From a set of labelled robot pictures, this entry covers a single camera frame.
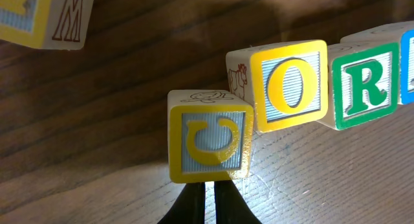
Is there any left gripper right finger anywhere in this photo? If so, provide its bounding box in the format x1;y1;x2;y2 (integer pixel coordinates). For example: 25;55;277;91
214;181;261;224

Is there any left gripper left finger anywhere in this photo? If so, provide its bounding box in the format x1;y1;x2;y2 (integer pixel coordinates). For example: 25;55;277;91
158;183;206;224

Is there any yellow C block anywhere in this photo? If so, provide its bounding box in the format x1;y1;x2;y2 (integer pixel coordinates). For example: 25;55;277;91
168;90;254;183

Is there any yellow O block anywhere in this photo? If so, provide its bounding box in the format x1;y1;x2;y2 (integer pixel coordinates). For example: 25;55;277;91
226;39;328;133

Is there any green R block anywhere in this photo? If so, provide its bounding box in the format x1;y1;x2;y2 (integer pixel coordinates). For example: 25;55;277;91
318;42;399;131

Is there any blue L block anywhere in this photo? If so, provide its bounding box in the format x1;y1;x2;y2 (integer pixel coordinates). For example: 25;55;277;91
340;21;413;105

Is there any yellow S block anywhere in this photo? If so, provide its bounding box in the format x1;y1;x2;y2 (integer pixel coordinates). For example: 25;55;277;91
1;0;94;50

